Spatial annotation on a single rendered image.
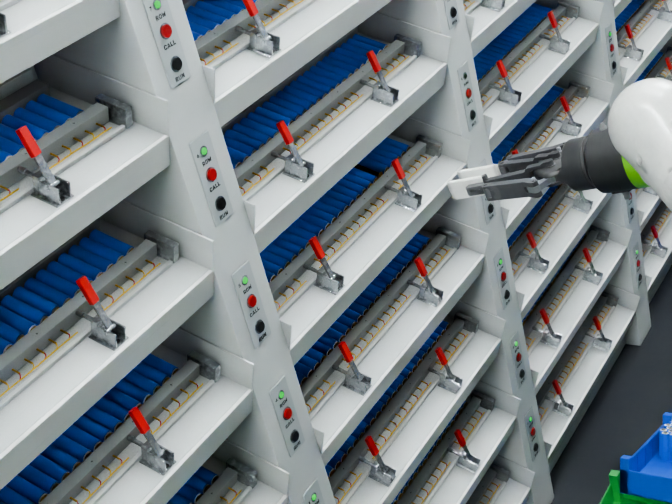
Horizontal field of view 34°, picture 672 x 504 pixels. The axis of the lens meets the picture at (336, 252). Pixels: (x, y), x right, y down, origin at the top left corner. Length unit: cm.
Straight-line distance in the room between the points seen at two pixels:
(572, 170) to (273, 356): 50
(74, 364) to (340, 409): 59
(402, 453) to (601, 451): 83
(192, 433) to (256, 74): 49
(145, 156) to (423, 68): 73
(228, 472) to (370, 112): 62
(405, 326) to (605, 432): 94
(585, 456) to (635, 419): 17
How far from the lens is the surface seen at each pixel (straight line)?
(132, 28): 136
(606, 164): 154
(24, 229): 126
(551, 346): 255
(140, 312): 142
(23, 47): 126
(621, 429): 279
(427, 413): 208
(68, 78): 148
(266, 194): 162
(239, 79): 152
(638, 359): 301
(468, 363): 219
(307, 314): 169
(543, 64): 243
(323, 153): 171
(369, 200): 190
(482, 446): 230
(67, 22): 130
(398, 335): 195
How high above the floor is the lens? 176
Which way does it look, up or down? 28 degrees down
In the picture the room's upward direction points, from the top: 15 degrees counter-clockwise
